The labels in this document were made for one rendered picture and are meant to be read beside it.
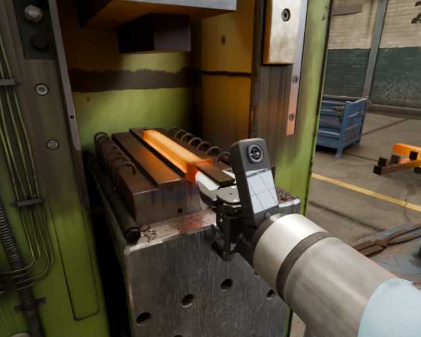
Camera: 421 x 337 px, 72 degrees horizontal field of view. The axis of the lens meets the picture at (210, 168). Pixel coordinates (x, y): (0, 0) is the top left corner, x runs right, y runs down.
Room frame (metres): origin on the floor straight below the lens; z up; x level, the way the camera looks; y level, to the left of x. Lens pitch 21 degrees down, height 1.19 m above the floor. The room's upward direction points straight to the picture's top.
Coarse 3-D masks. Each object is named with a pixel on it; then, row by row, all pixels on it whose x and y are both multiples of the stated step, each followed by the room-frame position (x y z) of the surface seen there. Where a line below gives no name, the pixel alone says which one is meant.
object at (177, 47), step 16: (160, 16) 0.58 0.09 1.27; (176, 16) 0.60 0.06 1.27; (128, 32) 0.73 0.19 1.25; (144, 32) 0.62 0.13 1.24; (160, 32) 0.58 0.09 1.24; (176, 32) 0.60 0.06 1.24; (128, 48) 0.74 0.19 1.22; (144, 48) 0.63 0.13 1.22; (160, 48) 0.58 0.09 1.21; (176, 48) 0.59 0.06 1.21
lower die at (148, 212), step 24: (120, 144) 0.73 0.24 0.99; (144, 144) 0.72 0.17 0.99; (120, 168) 0.57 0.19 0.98; (144, 168) 0.54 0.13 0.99; (168, 168) 0.54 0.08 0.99; (144, 192) 0.45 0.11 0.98; (168, 192) 0.47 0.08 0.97; (192, 192) 0.50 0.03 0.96; (144, 216) 0.45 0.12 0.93; (168, 216) 0.47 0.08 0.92
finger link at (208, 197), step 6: (198, 186) 0.41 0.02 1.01; (204, 186) 0.41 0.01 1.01; (204, 192) 0.39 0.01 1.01; (210, 192) 0.39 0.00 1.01; (216, 192) 0.39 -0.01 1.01; (204, 198) 0.38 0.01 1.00; (210, 198) 0.37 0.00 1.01; (216, 198) 0.37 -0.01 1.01; (210, 204) 0.37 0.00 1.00; (216, 204) 0.37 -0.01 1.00; (222, 204) 0.37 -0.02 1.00
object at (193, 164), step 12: (144, 132) 0.75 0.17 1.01; (156, 132) 0.74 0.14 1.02; (156, 144) 0.66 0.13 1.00; (168, 144) 0.63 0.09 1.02; (180, 156) 0.54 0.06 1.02; (192, 156) 0.54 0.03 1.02; (192, 168) 0.48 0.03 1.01; (204, 168) 0.46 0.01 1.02; (216, 168) 0.46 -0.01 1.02; (192, 180) 0.48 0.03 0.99; (216, 180) 0.41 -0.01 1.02; (228, 180) 0.41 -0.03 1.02
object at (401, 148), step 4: (396, 144) 0.76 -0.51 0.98; (400, 144) 0.76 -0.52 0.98; (404, 144) 0.76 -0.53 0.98; (408, 144) 0.76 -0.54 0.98; (396, 148) 0.76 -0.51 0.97; (400, 148) 0.75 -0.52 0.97; (404, 148) 0.74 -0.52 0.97; (408, 148) 0.73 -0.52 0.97; (412, 148) 0.72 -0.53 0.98; (416, 148) 0.72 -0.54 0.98; (420, 148) 0.72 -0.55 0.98; (396, 152) 0.76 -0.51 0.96; (400, 152) 0.75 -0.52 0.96; (404, 152) 0.74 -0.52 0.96; (408, 152) 0.73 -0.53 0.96; (420, 152) 0.70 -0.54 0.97; (420, 156) 0.70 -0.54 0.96
